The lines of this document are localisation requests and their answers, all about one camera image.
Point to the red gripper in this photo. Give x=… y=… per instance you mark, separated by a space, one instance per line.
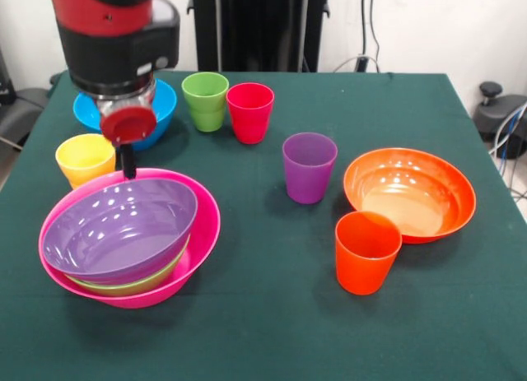
x=128 y=125

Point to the purple bowl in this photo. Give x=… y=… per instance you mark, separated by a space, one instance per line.
x=123 y=233

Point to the pink bowl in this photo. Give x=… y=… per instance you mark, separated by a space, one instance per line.
x=201 y=229

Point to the green bowl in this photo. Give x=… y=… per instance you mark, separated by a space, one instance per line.
x=136 y=289

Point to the yellow cup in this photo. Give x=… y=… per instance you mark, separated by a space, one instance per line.
x=84 y=159

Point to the blue bowl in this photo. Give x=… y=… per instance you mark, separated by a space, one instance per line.
x=164 y=105

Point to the green cup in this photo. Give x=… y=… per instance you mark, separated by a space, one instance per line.
x=208 y=121
x=205 y=85

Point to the black equipment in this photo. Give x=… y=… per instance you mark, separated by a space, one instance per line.
x=29 y=101

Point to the red cup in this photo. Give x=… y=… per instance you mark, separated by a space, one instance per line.
x=250 y=117

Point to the purple cup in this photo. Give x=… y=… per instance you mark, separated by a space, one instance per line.
x=309 y=179

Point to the black plug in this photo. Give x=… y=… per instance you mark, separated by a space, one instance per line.
x=362 y=64

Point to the orange cup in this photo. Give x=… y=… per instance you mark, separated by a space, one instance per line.
x=364 y=266

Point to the orange bowl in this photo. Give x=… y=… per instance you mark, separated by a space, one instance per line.
x=411 y=191

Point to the dark green tablecloth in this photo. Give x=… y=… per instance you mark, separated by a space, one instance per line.
x=432 y=315

